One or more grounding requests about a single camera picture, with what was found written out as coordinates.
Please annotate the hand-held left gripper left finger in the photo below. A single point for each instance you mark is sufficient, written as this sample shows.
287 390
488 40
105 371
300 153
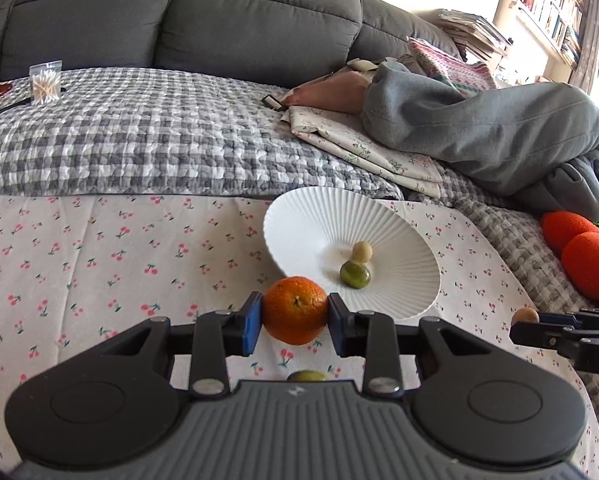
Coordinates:
252 324

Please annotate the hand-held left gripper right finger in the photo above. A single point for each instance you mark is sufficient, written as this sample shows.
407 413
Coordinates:
337 327

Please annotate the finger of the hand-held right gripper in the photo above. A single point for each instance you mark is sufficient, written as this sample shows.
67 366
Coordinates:
559 316
534 334

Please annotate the small beige longan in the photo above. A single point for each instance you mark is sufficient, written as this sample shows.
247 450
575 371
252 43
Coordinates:
524 316
362 251

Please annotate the orange tangerine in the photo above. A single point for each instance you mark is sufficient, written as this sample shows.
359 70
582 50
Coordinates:
294 310

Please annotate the white ribbed plate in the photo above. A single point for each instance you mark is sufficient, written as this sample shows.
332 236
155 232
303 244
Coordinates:
304 225

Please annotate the green lime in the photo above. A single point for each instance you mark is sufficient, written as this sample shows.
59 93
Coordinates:
355 275
307 375

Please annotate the orange plush toy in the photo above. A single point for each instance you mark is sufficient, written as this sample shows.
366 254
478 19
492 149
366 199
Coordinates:
587 257

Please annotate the cherry print cloth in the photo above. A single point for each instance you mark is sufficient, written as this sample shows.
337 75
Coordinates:
104 265

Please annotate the cream floral cloth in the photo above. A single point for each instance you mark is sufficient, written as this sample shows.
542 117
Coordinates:
349 142

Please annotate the grey checked blanket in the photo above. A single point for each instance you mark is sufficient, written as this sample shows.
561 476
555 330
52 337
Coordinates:
144 130

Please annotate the small black white gadget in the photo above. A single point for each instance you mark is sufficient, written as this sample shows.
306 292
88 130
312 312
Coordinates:
272 102

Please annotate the pink cushion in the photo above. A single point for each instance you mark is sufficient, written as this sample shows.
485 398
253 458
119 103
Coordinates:
337 91

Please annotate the pink patterned pillow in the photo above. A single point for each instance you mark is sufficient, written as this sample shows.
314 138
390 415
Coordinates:
452 67

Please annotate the stack of newspapers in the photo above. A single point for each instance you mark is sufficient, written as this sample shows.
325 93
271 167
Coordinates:
474 32

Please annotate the bookshelf with books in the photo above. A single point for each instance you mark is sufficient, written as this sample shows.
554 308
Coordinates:
554 5

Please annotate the bag of cotton swabs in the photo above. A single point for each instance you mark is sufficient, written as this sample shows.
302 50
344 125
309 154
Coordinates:
45 84

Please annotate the grey sofa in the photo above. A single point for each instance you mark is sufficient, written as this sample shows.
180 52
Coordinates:
204 10

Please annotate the black stick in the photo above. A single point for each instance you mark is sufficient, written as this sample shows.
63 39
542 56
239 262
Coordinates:
9 107

